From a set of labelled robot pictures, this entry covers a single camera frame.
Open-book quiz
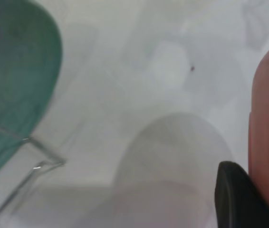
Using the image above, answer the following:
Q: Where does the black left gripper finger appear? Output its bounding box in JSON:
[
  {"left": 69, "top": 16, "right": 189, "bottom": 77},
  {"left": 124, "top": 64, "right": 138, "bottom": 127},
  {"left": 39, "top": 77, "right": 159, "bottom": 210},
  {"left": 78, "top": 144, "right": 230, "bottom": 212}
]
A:
[{"left": 214, "top": 161, "right": 269, "bottom": 228}]

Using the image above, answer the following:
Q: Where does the green round plate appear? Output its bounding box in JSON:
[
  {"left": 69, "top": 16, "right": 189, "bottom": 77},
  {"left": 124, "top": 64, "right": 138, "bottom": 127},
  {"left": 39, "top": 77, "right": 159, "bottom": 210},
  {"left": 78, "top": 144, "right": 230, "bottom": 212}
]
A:
[{"left": 0, "top": 0, "right": 63, "bottom": 187}]

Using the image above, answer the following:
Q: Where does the metal wire plate rack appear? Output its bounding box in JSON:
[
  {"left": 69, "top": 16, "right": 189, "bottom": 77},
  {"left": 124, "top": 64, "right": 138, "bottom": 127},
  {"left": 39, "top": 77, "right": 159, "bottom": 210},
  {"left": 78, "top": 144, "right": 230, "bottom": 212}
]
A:
[{"left": 0, "top": 127, "right": 66, "bottom": 228}]

